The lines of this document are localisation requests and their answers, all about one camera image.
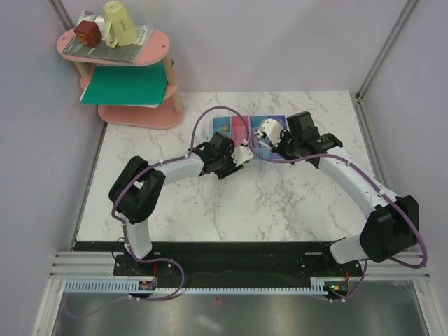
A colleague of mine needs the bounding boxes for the light blue drawer bin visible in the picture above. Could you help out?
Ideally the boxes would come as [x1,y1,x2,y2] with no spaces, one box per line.
[249,115,271,158]

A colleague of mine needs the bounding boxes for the pink drawer bin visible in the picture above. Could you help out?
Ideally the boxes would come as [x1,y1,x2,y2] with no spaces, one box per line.
[230,115,250,146]

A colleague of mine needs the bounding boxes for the purple drawer bin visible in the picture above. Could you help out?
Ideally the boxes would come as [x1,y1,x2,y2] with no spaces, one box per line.
[268,115,289,130]

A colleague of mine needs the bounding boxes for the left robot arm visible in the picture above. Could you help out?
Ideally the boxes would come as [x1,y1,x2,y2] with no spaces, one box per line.
[108,132,253,275]

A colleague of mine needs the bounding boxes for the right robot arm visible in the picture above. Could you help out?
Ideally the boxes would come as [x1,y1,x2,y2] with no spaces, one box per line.
[260,111,419,276]

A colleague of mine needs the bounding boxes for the green folder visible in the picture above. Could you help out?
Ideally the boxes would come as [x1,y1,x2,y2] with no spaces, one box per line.
[80,64,167,107]

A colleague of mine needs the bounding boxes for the pink wooden tiered shelf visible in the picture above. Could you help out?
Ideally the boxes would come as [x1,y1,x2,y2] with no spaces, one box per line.
[57,29,185,130]

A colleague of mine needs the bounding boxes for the grey magazine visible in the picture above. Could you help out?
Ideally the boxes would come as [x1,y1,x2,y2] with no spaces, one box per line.
[62,24,154,64]

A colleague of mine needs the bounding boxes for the yellow mug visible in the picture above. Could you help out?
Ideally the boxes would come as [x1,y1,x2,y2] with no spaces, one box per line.
[103,1,138,48]

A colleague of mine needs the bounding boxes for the red brown cube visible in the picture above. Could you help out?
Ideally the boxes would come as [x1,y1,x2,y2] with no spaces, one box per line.
[73,20,102,48]

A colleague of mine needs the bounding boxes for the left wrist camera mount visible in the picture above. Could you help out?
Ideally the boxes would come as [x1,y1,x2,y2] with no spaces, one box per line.
[231,146,253,167]

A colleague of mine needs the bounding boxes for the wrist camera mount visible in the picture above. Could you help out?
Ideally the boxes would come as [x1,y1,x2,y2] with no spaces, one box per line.
[231,146,253,167]
[257,118,287,147]

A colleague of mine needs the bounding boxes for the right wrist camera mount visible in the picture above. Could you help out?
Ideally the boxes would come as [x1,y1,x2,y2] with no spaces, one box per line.
[257,118,287,147]

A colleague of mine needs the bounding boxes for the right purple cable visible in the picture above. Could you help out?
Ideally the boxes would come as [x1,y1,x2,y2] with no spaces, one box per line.
[247,131,430,304]

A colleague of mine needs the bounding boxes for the purple cable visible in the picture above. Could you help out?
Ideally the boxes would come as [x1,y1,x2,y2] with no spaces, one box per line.
[111,106,255,302]
[247,131,430,304]

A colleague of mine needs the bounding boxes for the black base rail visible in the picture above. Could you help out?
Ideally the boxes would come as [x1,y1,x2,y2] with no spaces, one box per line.
[113,241,363,289]

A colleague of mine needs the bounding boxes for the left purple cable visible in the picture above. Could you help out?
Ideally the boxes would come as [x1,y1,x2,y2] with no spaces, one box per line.
[111,106,255,302]

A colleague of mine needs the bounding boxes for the white cable duct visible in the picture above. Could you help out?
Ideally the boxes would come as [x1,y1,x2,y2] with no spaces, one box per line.
[64,279,330,295]

